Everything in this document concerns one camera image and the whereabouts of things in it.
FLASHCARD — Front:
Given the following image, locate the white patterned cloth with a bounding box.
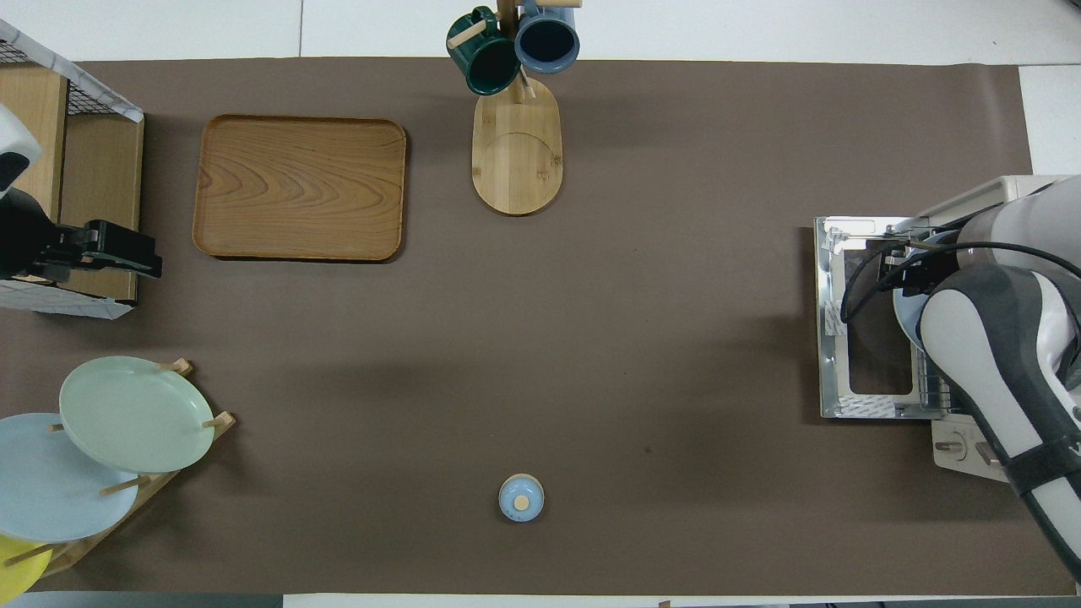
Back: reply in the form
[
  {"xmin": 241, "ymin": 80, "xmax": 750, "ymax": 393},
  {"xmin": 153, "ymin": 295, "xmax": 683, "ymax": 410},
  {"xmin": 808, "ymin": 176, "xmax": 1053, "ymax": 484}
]
[{"xmin": 0, "ymin": 19, "xmax": 144, "ymax": 124}]

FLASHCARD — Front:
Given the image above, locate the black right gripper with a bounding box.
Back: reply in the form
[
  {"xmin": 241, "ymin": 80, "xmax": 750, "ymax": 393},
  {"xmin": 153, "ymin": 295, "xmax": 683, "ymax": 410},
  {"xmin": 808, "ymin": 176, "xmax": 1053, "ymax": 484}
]
[{"xmin": 881, "ymin": 247, "xmax": 964, "ymax": 296}]

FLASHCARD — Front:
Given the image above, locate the wooden plate rack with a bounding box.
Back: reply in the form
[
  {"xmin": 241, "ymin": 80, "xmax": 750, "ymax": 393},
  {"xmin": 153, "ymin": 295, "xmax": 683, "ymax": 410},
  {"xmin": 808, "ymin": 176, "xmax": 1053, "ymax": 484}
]
[{"xmin": 0, "ymin": 359, "xmax": 236, "ymax": 579}]

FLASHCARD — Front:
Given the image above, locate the wooden serving tray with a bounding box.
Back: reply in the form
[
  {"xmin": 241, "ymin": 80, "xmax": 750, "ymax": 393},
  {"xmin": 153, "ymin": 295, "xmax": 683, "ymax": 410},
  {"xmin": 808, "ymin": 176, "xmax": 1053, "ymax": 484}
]
[{"xmin": 193, "ymin": 115, "xmax": 407, "ymax": 263}]

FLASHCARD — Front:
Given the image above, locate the large light blue plate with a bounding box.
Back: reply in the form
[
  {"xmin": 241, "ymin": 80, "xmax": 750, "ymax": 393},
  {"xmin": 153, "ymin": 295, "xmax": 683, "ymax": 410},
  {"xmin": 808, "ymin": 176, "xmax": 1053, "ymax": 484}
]
[{"xmin": 0, "ymin": 412, "xmax": 140, "ymax": 543}]

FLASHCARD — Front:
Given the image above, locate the pale green plate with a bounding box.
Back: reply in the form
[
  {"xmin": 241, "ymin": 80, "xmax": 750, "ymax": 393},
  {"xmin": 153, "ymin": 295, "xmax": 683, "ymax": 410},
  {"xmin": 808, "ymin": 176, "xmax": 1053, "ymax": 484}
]
[{"xmin": 59, "ymin": 356, "xmax": 215, "ymax": 475}]

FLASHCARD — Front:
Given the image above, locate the metal wire oven rack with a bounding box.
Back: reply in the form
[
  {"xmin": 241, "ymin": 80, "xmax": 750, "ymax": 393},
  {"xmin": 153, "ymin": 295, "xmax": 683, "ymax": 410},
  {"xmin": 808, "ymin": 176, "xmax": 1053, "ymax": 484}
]
[{"xmin": 916, "ymin": 346, "xmax": 957, "ymax": 411}]

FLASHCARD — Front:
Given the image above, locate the yellow plate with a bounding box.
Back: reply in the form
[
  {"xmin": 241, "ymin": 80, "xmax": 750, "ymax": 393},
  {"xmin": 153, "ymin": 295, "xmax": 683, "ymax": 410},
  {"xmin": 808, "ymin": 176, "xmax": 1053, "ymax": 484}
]
[{"xmin": 0, "ymin": 534, "xmax": 53, "ymax": 607}]

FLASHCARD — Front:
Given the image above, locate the brown table mat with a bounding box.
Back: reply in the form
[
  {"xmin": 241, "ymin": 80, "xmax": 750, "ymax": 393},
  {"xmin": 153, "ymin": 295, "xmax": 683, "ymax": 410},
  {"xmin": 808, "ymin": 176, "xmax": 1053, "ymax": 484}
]
[{"xmin": 0, "ymin": 57, "xmax": 1078, "ymax": 596}]

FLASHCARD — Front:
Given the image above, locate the wooden stepped shelf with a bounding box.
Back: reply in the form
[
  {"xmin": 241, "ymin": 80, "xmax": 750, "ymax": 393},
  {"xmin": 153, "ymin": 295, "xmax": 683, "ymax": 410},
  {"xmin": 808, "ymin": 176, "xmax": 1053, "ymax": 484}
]
[{"xmin": 0, "ymin": 63, "xmax": 144, "ymax": 303}]

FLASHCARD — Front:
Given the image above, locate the white toaster oven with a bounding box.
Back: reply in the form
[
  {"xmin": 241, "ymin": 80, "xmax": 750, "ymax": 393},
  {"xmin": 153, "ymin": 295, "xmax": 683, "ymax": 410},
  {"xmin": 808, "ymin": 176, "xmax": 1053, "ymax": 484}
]
[{"xmin": 916, "ymin": 175, "xmax": 1081, "ymax": 482}]

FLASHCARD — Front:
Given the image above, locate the black wire basket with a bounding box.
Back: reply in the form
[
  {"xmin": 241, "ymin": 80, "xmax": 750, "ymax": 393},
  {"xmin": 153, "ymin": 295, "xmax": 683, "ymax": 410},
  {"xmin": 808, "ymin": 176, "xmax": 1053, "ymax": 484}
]
[{"xmin": 0, "ymin": 19, "xmax": 144, "ymax": 320}]

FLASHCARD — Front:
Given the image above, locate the glass oven door with handle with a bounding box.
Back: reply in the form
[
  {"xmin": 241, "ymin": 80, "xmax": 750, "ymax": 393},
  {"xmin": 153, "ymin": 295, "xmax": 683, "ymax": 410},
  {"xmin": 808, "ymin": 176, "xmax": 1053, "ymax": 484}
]
[{"xmin": 813, "ymin": 216, "xmax": 942, "ymax": 421}]

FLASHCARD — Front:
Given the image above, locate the blue enamel mug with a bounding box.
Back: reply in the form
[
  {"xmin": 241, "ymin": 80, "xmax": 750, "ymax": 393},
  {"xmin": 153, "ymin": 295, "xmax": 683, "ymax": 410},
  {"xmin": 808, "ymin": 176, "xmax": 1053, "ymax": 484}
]
[{"xmin": 514, "ymin": 0, "xmax": 581, "ymax": 74}]

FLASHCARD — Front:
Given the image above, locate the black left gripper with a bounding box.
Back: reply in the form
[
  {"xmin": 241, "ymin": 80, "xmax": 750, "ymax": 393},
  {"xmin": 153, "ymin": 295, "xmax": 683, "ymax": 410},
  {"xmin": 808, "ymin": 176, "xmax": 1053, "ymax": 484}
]
[{"xmin": 0, "ymin": 190, "xmax": 163, "ymax": 284}]

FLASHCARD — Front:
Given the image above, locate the wooden mug tree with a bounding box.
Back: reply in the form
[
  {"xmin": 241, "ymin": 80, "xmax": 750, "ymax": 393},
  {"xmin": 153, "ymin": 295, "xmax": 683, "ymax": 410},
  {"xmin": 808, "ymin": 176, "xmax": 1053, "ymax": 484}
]
[{"xmin": 448, "ymin": 0, "xmax": 584, "ymax": 217}]

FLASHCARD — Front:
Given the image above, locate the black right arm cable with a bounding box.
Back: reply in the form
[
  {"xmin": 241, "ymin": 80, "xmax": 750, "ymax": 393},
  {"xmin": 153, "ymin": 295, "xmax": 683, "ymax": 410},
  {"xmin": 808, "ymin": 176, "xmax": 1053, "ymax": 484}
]
[{"xmin": 840, "ymin": 241, "xmax": 1081, "ymax": 326}]

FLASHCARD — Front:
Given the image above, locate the dark green enamel mug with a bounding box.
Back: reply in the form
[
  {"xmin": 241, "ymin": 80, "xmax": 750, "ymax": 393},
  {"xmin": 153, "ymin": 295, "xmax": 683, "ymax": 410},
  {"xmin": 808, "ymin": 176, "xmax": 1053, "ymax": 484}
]
[{"xmin": 446, "ymin": 7, "xmax": 521, "ymax": 96}]

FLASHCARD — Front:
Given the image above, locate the small blue call bell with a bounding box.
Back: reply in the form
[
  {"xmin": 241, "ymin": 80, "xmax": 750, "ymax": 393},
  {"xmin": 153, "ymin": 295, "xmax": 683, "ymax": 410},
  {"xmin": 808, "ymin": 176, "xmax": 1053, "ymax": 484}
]
[{"xmin": 498, "ymin": 474, "xmax": 546, "ymax": 523}]

